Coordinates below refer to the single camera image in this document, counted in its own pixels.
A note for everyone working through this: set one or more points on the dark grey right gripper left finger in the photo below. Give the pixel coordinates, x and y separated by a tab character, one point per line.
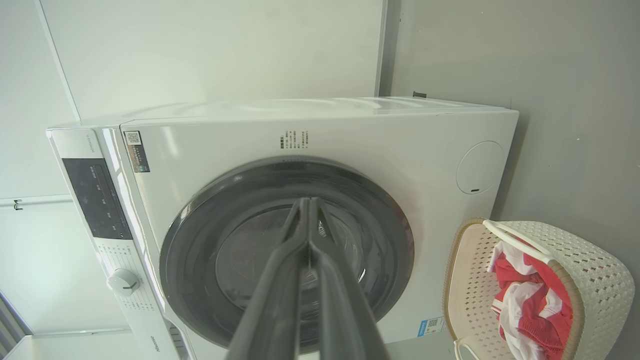
272	310

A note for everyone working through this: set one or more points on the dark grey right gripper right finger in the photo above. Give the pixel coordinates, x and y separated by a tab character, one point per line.
345	320

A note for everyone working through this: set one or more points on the cream perforated laundry basket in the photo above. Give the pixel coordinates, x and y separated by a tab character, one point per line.
592	260

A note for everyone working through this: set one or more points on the dark round washing machine door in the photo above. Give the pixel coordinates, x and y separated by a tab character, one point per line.
210	260

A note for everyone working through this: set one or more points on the blue energy label sticker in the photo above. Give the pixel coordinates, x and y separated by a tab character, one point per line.
431	326

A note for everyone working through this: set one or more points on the white detergent drawer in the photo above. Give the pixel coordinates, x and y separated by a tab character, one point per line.
172	342

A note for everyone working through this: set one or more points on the white washing machine dial knob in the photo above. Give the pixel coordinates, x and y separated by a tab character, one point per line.
123	282

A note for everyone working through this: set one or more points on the white front-load washing machine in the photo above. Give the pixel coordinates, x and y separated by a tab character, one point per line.
400	145

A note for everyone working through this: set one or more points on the red and white clothing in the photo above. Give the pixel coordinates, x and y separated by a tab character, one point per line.
530	320

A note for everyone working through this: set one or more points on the round white filter cover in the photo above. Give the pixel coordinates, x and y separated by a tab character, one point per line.
480	167

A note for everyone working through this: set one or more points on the black washing machine display panel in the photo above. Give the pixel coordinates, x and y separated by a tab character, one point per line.
97	200

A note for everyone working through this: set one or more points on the black QR code sticker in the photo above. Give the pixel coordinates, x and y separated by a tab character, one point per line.
136	151

